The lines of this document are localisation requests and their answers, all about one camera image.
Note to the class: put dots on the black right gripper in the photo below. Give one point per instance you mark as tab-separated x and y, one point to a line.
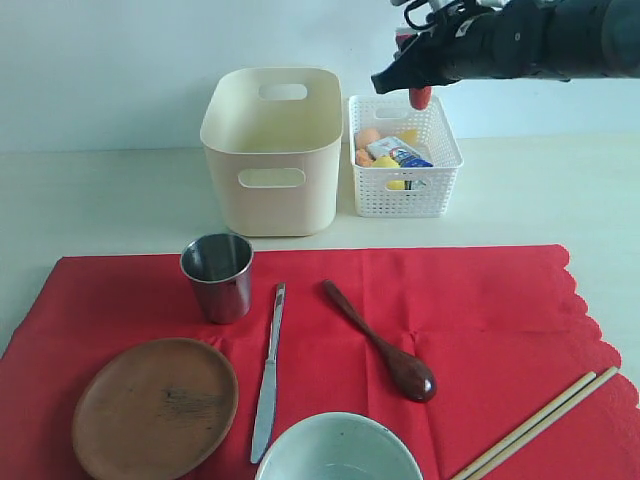
453	42

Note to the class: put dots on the orange carrot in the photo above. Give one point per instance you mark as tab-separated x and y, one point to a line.
419	98

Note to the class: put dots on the yellow cheese wedge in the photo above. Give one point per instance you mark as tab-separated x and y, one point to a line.
410	136

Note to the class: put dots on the brown egg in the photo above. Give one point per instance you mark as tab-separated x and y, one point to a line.
366	137

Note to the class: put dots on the small blue milk carton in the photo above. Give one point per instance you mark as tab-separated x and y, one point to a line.
399	151

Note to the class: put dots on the yellow lemon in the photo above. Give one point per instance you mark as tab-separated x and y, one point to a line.
385	162

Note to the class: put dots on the orange fried chicken piece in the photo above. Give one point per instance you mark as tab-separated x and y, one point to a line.
363	158

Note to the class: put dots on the stainless steel cup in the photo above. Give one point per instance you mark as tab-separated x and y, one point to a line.
218	267

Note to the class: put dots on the dark wooden spoon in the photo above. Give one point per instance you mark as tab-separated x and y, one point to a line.
410	375

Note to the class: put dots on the silver table knife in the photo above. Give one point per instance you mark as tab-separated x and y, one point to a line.
267	401

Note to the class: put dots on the white ceramic bowl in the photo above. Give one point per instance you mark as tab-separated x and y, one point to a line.
338	445

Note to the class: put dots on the brown wooden plate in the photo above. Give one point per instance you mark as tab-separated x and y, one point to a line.
155	411

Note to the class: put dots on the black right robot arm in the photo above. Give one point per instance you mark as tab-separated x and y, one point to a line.
549	40

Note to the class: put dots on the white perforated plastic basket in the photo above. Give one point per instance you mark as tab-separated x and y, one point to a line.
404	192

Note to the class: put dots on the cream plastic bin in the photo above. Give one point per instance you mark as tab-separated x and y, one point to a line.
272	138

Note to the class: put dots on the upper wooden chopstick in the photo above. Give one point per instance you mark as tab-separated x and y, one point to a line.
527	425

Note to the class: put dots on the wooden chopstick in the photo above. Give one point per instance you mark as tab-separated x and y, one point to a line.
515	447
527	425

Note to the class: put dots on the lower wooden chopstick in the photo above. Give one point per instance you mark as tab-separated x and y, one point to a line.
515	447

